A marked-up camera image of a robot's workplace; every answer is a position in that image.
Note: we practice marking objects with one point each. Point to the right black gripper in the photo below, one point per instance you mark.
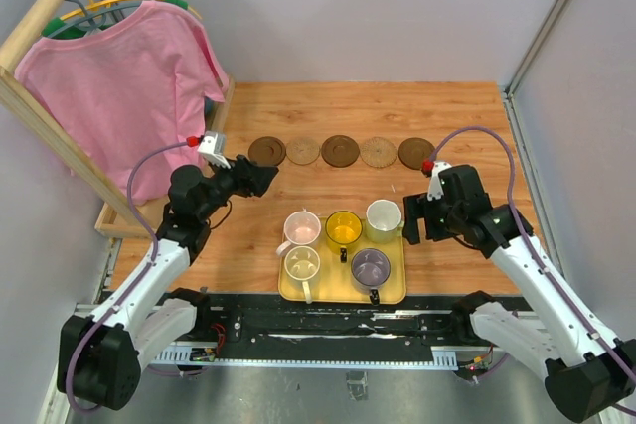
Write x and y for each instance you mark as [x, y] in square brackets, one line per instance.
[417, 207]

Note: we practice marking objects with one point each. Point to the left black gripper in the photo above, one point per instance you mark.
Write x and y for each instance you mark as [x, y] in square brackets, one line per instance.
[249, 178]

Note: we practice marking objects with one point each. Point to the brown wooden coaster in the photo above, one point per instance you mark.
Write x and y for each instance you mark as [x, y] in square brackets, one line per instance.
[413, 151]
[340, 151]
[267, 151]

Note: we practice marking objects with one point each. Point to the white green mug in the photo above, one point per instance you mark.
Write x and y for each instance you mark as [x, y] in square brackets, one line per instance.
[383, 221]

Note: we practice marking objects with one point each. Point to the woven rattan coaster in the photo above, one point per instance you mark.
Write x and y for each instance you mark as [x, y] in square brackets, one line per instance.
[302, 150]
[378, 152]

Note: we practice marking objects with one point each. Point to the purple mug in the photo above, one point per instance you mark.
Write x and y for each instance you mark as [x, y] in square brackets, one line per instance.
[370, 270]

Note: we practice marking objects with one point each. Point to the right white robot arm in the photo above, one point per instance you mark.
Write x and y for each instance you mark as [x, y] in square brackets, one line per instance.
[584, 365]

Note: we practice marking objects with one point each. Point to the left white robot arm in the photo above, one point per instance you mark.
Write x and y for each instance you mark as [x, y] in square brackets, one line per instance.
[102, 355]

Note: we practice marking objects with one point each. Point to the pink mug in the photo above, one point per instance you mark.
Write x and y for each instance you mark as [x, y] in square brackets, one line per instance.
[301, 228]

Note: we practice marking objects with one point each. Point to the yellow plastic tray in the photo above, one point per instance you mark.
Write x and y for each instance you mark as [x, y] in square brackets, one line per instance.
[335, 284]

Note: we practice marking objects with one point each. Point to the yellow transparent mug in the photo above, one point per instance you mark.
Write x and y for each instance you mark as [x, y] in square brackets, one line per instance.
[343, 230]

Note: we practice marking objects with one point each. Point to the cream mug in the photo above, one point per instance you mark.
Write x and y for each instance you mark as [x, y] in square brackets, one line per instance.
[302, 266]

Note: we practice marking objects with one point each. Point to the wooden clothes rack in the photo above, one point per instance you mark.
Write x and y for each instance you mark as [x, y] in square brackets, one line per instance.
[32, 113]

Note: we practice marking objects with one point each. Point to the pink t-shirt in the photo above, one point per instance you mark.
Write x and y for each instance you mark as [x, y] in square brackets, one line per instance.
[130, 95]

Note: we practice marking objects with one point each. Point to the grey clothes hanger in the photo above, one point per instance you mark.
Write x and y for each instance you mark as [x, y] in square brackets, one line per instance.
[90, 18]

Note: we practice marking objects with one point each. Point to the green garment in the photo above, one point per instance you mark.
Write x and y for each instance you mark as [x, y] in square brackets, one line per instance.
[72, 17]

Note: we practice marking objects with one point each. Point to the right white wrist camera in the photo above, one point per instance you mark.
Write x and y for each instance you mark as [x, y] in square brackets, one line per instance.
[432, 170]

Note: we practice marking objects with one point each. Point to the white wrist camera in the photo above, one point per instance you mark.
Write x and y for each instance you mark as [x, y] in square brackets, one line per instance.
[212, 147]
[432, 170]

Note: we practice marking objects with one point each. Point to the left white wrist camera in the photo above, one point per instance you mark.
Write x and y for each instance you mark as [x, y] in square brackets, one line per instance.
[212, 147]

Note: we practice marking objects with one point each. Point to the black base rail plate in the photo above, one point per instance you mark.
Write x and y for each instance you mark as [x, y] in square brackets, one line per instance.
[265, 329]

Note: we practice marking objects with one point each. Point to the aluminium frame post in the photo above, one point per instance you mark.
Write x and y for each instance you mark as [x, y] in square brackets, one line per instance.
[535, 47]

